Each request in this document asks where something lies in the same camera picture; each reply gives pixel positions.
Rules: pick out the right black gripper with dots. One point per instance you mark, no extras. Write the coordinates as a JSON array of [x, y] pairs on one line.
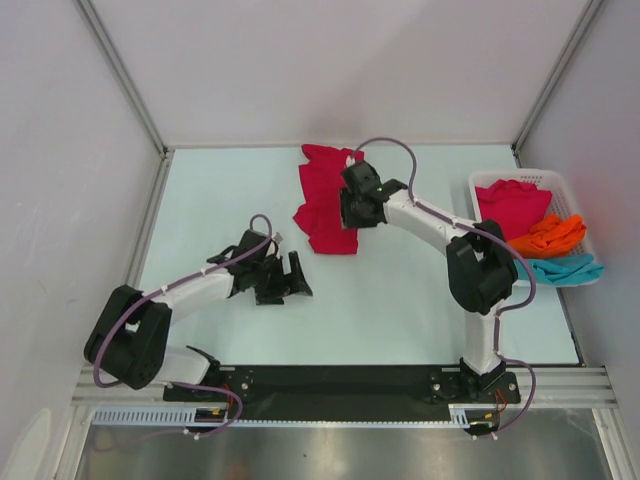
[[349, 220]]

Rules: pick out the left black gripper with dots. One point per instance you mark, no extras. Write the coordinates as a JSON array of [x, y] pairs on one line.
[[290, 283]]

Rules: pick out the magenta red t shirt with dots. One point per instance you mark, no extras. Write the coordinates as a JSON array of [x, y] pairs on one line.
[[319, 216], [514, 205]]

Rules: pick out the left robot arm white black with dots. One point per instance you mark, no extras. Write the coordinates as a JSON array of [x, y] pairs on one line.
[[129, 342]]

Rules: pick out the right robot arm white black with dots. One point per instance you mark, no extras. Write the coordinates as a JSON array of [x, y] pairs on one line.
[[480, 270]]

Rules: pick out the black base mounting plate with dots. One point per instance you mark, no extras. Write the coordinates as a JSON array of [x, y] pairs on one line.
[[356, 393]]

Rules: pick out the orange t shirt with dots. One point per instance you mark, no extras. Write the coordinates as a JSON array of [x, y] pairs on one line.
[[552, 237]]

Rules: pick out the teal t shirt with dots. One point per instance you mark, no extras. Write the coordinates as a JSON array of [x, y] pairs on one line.
[[567, 271]]

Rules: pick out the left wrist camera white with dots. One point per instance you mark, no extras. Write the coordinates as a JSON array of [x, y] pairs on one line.
[[275, 245]]

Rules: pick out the white slotted cable duct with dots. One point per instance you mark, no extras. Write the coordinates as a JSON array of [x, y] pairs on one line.
[[204, 418]]

